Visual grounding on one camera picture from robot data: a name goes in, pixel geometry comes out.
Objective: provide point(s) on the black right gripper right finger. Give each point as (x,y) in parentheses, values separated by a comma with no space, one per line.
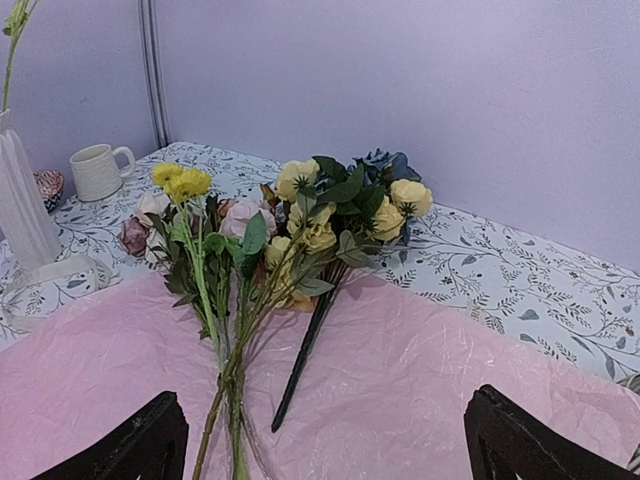
(506,442)

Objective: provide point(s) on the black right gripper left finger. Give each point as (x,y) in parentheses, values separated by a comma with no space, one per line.
(150,444)

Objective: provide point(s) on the pink wrapping paper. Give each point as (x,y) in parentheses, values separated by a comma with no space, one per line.
(382,396)

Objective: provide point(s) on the cream printed ribbon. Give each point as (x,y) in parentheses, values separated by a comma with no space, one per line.
(33,295)

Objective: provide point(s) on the artificial flower bouquet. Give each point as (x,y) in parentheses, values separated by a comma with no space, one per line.
(234,262)

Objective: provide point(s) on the white ribbed ceramic vase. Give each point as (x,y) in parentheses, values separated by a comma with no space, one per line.
(25,222)

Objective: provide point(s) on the orange poppy flower stem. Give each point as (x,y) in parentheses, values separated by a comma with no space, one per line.
(14,27)

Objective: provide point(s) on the floral patterned tablecloth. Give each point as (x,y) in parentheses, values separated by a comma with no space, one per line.
(565,303)

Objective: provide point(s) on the cream ceramic mug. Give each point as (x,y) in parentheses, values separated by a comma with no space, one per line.
(99,170)

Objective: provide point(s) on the pink patterned small object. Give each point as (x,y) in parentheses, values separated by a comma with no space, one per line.
(50,184)

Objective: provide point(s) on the left aluminium frame post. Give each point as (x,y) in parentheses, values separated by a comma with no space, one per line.
(151,56)

